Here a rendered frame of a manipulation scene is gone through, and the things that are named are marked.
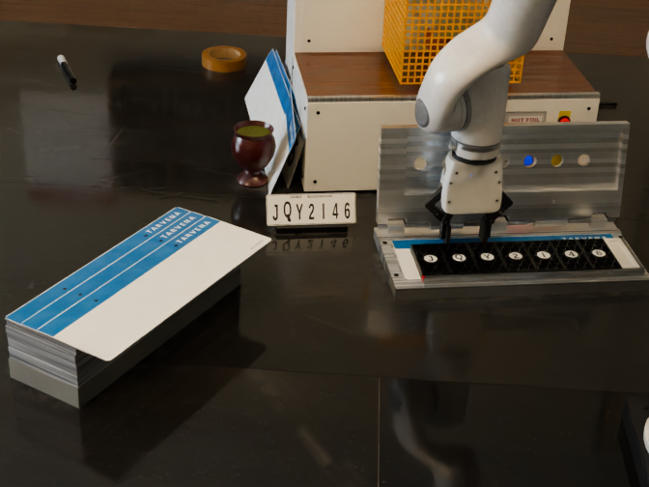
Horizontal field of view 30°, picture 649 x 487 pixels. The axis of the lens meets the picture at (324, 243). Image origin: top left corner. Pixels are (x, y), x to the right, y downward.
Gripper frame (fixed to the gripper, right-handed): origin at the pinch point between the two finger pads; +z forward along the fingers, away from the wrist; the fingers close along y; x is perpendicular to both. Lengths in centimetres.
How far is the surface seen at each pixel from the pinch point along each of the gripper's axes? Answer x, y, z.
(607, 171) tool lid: 6.4, 26.7, -8.0
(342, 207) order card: 10.9, -19.8, 0.3
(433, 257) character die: -6.2, -6.9, 0.9
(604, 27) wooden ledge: 111, 64, 4
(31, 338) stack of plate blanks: -33, -71, -4
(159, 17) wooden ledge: 120, -50, 4
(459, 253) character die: -5.1, -2.1, 1.0
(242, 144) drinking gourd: 26.2, -36.4, -5.0
